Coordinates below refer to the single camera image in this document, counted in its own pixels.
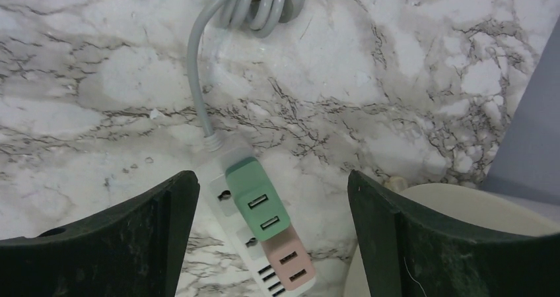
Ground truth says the cream cylindrical bin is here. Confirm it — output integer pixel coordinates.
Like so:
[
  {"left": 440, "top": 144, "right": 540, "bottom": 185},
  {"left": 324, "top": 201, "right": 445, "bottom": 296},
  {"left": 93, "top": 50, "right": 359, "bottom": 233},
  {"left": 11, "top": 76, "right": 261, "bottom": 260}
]
[{"left": 343, "top": 183, "right": 559, "bottom": 296}]

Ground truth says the green adapter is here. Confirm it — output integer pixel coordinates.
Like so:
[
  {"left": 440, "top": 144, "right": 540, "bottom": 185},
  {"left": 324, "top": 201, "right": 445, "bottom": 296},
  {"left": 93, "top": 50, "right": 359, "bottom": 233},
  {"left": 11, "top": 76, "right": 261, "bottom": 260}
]
[{"left": 225, "top": 157, "right": 291, "bottom": 242}]

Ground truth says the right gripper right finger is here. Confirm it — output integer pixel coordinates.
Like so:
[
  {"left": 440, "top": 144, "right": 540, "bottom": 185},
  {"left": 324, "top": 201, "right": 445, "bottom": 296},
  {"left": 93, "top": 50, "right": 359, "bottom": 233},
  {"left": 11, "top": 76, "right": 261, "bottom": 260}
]
[{"left": 348, "top": 171, "right": 559, "bottom": 296}]

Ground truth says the white strip grey cable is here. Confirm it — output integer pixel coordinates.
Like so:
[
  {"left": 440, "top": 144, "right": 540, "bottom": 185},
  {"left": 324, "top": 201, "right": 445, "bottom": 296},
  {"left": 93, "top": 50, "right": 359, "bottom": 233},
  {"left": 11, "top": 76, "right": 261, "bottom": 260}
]
[{"left": 186, "top": 0, "right": 309, "bottom": 152}]

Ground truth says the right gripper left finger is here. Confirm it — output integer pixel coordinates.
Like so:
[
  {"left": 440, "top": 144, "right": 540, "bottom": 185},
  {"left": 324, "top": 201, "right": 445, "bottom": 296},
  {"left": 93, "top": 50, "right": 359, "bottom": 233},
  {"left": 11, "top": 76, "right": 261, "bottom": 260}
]
[{"left": 1, "top": 171, "right": 200, "bottom": 296}]

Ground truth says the white power strip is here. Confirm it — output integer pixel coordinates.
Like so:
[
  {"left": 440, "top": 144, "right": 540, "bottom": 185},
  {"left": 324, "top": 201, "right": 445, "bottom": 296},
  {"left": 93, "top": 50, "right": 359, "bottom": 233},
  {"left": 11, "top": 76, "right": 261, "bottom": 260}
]
[{"left": 195, "top": 133, "right": 316, "bottom": 296}]

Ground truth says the pink adapter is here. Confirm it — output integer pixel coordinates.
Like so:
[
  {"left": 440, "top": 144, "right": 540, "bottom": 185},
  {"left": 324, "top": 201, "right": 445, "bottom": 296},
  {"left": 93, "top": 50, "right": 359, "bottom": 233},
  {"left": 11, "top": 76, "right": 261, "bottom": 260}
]
[{"left": 261, "top": 224, "right": 316, "bottom": 291}]

